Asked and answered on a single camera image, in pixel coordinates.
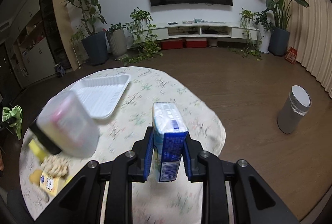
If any plant in ribbed white pot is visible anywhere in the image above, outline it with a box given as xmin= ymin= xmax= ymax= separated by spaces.
xmin=104 ymin=23 xmax=127 ymax=61

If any blue cartoon tissue pack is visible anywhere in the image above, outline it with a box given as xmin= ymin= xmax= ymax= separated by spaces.
xmin=153 ymin=102 xmax=188 ymax=182

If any trailing green vine plant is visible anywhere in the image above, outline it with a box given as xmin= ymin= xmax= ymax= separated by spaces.
xmin=120 ymin=7 xmax=163 ymax=66

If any translucent plastic container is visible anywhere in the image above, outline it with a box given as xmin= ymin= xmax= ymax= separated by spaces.
xmin=37 ymin=91 xmax=100 ymax=158

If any yellow sponge block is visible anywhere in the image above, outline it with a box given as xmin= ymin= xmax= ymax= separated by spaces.
xmin=28 ymin=139 xmax=48 ymax=163

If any tall plant in dark pot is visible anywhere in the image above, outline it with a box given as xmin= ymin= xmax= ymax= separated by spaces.
xmin=64 ymin=0 xmax=108 ymax=66

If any white knitted roll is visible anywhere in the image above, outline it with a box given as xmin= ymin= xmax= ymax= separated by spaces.
xmin=31 ymin=183 xmax=49 ymax=203

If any white tv console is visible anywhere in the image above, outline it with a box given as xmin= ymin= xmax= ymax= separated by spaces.
xmin=132 ymin=21 xmax=260 ymax=42

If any white foam tray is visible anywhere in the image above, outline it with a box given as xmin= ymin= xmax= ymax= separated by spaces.
xmin=70 ymin=74 xmax=131 ymax=120

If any cream knotted rope toy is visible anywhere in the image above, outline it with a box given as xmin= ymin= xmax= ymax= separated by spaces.
xmin=41 ymin=155 xmax=69 ymax=177

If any blue box on floor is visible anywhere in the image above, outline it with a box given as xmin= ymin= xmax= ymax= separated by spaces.
xmin=54 ymin=63 xmax=66 ymax=78

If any red storage box left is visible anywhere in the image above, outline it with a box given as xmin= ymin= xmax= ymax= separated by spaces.
xmin=160 ymin=39 xmax=184 ymax=50

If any grey cylindrical trash bin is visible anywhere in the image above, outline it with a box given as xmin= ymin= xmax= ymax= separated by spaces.
xmin=277 ymin=85 xmax=312 ymax=134

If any red storage box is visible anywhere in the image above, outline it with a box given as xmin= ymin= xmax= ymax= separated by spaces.
xmin=185 ymin=38 xmax=208 ymax=48
xmin=160 ymin=39 xmax=184 ymax=50

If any tan gourd sponge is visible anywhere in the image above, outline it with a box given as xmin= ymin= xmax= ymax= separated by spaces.
xmin=29 ymin=169 xmax=43 ymax=186

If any small plant by console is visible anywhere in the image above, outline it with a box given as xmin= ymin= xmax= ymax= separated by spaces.
xmin=227 ymin=8 xmax=273 ymax=61

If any red box on floor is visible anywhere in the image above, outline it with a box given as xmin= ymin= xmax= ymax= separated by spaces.
xmin=284 ymin=47 xmax=298 ymax=64

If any red storage box right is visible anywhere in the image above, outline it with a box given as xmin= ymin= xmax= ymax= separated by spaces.
xmin=185 ymin=38 xmax=208 ymax=48

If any yellow tissue pack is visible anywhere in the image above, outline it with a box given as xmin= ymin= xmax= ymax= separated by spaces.
xmin=39 ymin=172 xmax=65 ymax=196

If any large-leaf plant in dark pot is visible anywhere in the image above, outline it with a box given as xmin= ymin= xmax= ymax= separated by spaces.
xmin=263 ymin=0 xmax=310 ymax=56

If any beige curtain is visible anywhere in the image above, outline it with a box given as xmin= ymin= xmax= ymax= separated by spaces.
xmin=288 ymin=0 xmax=331 ymax=95

